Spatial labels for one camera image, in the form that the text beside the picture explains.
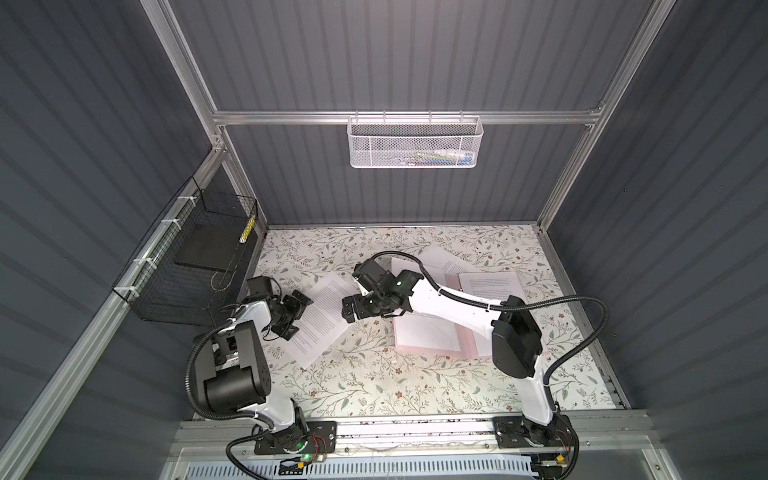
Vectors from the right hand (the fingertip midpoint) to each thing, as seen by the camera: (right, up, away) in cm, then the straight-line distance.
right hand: (357, 313), depth 84 cm
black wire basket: (-41, +13, -11) cm, 45 cm away
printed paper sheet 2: (+45, +6, +19) cm, 49 cm away
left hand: (-18, -2, +9) cm, 20 cm away
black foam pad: (-37, +19, -6) cm, 43 cm away
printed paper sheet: (+20, -6, +4) cm, 21 cm away
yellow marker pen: (-30, +24, -2) cm, 38 cm away
